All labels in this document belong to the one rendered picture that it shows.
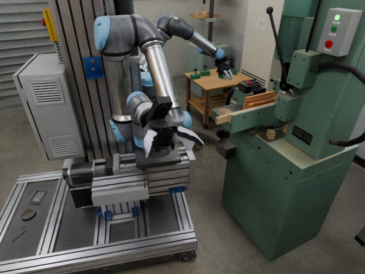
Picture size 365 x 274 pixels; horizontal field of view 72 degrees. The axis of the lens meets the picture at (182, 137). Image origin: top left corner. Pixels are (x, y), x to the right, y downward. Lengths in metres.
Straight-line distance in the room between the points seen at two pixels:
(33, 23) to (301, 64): 3.39
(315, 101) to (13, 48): 3.60
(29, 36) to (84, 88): 2.76
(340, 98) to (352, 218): 1.34
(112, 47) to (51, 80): 0.37
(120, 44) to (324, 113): 0.94
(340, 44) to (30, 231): 1.95
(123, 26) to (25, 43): 3.09
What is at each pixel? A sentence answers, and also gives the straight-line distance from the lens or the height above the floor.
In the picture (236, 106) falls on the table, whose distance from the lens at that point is 1.60.
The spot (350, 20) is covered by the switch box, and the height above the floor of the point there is 1.45.
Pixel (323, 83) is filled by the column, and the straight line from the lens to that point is 1.31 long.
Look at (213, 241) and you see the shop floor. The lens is 1.95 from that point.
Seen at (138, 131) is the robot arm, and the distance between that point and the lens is 0.89.
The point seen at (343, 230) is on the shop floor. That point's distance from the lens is 2.32.
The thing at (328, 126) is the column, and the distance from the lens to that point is 1.34.
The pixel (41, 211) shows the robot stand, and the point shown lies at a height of 0.21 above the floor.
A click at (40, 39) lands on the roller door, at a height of 0.85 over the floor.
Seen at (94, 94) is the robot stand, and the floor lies 1.10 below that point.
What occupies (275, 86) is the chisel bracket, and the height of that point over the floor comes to 1.03.
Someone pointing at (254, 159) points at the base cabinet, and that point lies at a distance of 1.61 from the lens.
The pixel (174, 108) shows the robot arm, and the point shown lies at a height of 1.18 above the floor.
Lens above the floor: 1.60
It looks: 33 degrees down
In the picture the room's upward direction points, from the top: straight up
